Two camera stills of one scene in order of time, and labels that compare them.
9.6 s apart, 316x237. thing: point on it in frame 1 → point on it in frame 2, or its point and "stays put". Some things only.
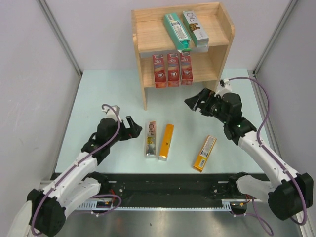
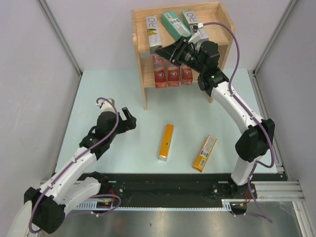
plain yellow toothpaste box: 166,142 stays put
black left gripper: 133,132 → 127,124
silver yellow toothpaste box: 151,143 → 154,39
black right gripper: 208,96 → 177,50
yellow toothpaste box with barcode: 206,150 stays put
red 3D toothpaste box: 186,72 stays put
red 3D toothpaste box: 173,70 stays put
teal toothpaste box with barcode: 176,29 stays put
